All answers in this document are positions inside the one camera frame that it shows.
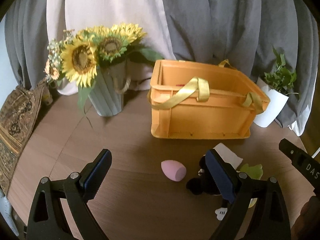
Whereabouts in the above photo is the pink makeup sponge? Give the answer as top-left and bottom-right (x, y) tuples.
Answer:
(161, 160), (187, 182)

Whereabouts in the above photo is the person's right hand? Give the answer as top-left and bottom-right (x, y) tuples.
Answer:
(291, 196), (319, 239)

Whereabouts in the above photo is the green felt leaf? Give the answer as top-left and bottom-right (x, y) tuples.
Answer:
(239, 164), (263, 180)

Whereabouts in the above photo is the black mouse plush toy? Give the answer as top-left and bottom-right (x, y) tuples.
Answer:
(186, 156), (229, 221)

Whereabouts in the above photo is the white paper napkin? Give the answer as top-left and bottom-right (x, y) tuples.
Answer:
(213, 143), (243, 170)

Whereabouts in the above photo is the white plant pot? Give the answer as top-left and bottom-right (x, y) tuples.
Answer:
(253, 77), (289, 128)

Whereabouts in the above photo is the green potted plant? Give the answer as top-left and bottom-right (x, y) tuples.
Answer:
(262, 46), (299, 96)

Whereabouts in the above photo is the patterned brown cushion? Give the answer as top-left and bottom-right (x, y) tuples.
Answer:
(1, 80), (53, 194)

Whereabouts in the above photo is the orange plastic crate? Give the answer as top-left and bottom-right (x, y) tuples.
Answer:
(148, 60), (270, 140)

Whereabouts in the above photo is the grey ribbed vase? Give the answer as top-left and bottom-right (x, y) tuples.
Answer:
(89, 60), (131, 117)

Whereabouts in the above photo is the sunflower bouquet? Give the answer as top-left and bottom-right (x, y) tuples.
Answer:
(44, 23), (163, 111)

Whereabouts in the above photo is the white sheer curtain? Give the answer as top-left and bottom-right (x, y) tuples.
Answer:
(46, 0), (176, 96)

